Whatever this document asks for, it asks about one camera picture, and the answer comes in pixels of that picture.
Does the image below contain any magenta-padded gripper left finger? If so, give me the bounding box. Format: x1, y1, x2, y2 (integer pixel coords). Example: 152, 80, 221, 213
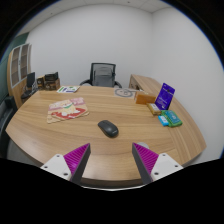
40, 142, 92, 185

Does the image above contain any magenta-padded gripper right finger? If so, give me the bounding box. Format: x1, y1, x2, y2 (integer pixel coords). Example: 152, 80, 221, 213
131, 142, 184, 185

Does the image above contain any black computer mouse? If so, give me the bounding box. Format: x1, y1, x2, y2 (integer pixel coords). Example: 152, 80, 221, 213
97, 119, 120, 138

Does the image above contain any cartoon print mouse pad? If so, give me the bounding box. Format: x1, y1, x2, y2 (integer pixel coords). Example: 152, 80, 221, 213
46, 97, 90, 125

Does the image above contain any small blue box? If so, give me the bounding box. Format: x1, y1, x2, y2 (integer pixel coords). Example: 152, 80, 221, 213
157, 114, 170, 127

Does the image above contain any green flat box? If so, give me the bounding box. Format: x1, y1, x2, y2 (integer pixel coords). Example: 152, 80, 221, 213
161, 109, 184, 128

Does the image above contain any small yellow-brown box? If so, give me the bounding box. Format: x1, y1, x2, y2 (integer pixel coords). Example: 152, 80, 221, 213
146, 102, 163, 116

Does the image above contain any orange-brown box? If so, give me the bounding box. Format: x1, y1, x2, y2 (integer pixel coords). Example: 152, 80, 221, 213
134, 91, 157, 106

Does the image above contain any purple card package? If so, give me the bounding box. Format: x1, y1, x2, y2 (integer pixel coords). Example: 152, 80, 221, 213
154, 82, 176, 111

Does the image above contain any white sticker sheet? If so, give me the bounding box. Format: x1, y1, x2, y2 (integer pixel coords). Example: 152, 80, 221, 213
56, 85, 81, 94

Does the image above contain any grey circle print sheet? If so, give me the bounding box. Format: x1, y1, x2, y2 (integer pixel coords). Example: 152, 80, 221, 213
113, 87, 139, 99

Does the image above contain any black sofa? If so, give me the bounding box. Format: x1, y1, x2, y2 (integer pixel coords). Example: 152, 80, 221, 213
0, 95, 18, 158

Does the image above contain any black electronic device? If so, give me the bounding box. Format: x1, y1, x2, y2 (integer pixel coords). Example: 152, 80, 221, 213
44, 71, 59, 82

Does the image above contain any grey backpack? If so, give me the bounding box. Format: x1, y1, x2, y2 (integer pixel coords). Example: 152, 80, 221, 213
92, 65, 115, 88

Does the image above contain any black swivel chair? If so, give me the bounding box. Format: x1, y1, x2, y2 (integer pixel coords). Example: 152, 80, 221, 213
21, 72, 38, 100

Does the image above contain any black mesh office chair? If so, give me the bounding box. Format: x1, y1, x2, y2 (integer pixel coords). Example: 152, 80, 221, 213
79, 62, 123, 89

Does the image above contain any wooden shelf cabinet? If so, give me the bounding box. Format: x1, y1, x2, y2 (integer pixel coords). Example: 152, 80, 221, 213
6, 43, 33, 109

